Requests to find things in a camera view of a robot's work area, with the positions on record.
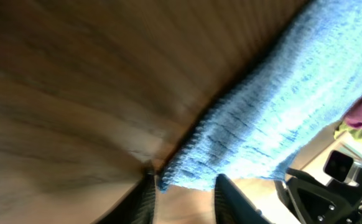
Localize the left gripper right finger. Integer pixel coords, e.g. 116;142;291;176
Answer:
214;174;270;224

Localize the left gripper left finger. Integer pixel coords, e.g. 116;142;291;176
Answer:
95;169;156;224

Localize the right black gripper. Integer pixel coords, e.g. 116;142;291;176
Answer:
274;168;362;224

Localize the blue microfiber cloth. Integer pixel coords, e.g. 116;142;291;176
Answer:
158;0;362;191

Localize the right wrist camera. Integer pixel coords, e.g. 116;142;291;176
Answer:
323;150;361;184

